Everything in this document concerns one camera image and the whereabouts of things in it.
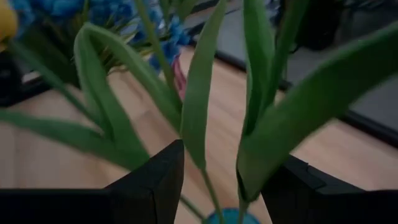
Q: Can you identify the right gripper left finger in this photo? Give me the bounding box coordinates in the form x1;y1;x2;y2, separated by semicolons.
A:
0;139;185;224

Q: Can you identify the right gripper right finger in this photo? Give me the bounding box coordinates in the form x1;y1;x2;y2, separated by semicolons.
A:
261;155;398;224

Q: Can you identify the yellow artificial tulip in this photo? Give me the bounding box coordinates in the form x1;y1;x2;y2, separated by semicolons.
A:
0;0;184;175

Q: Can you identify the blue artificial flower bunch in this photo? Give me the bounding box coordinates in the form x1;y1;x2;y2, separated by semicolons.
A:
136;0;193;74
9;0;141;32

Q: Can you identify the teal glass vase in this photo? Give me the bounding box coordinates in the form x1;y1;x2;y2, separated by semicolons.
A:
203;207;261;224

